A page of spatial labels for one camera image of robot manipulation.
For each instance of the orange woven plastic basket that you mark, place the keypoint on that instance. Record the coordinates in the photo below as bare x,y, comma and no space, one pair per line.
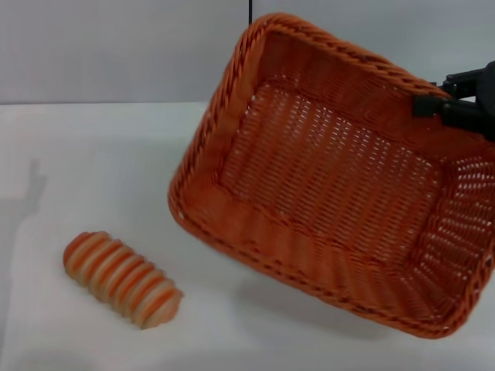
332,193

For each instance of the orange striped bread roll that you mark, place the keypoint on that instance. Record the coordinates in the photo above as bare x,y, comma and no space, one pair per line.
123,278

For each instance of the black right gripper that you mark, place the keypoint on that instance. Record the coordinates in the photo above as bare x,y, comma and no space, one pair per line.
488,100

